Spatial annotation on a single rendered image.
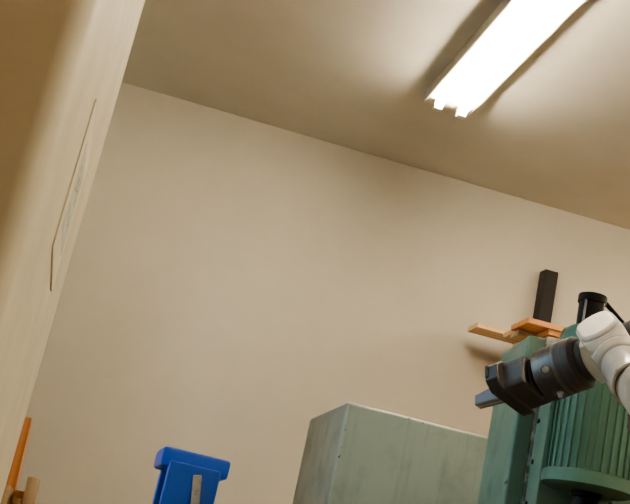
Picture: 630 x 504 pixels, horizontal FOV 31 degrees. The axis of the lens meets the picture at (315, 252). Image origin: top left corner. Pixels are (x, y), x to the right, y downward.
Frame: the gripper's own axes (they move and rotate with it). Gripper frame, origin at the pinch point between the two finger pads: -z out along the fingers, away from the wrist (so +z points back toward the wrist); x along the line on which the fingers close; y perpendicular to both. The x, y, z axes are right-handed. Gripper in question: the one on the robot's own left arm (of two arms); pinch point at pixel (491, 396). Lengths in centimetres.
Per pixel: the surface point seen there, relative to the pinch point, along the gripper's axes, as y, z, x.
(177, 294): 159, -201, 70
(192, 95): 229, -175, 39
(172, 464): 18, -92, 4
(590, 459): 1.5, 0.6, 29.1
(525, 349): 35, -15, 33
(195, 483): 15, -89, 9
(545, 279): 196, -108, 186
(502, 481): 9.6, -26.1, 38.9
